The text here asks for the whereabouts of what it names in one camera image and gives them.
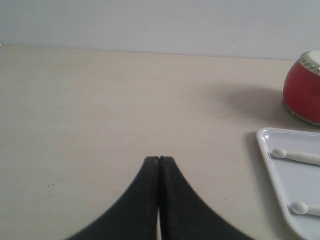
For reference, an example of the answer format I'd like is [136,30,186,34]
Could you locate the pale wooden drumstick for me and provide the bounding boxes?
[271,148,320,166]
[289,201,320,217]

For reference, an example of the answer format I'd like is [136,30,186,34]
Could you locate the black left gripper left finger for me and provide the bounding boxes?
[69,156,159,240]

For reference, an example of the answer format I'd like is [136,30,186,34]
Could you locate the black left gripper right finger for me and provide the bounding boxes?
[158,156,250,240]

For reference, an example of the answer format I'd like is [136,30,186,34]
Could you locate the white rectangular plastic tray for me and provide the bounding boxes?
[256,127,320,240]

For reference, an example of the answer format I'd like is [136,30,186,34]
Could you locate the small red drum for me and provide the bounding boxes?
[282,50,320,126]

